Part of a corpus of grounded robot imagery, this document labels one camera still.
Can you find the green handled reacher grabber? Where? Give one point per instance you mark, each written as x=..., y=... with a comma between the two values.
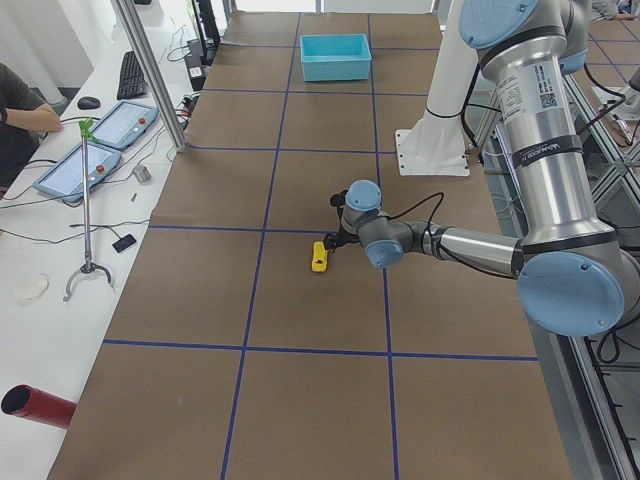
x=89, y=266

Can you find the blue teach pendant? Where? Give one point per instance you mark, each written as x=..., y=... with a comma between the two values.
x=65, y=179
x=124, y=124

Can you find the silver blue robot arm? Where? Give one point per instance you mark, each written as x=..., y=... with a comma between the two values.
x=572, y=276

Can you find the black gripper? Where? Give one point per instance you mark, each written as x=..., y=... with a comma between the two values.
x=341, y=235

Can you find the aluminium frame post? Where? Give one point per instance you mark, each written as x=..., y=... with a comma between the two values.
x=140, y=44

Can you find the black computer mouse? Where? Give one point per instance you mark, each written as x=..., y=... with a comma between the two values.
x=88, y=103

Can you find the small black phone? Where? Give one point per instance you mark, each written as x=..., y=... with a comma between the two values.
x=124, y=243

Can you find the far blue teach pendant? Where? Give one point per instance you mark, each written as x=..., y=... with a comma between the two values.
x=124, y=124

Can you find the small silver metal cylinder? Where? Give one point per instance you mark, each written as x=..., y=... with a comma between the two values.
x=141, y=173

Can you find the yellow beetle toy car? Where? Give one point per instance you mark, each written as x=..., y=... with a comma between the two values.
x=320, y=255

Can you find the near blue teach pendant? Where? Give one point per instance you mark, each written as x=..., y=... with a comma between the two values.
x=65, y=179

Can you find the seated person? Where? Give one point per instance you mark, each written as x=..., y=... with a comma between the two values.
x=24, y=116

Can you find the light blue plastic bin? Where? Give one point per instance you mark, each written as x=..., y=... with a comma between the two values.
x=335, y=57

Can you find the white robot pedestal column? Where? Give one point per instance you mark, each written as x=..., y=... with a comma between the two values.
x=435, y=146

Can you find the red cylinder bottle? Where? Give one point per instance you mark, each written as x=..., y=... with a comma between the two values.
x=36, y=405

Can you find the black keyboard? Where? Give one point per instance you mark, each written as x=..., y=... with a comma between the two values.
x=132, y=83

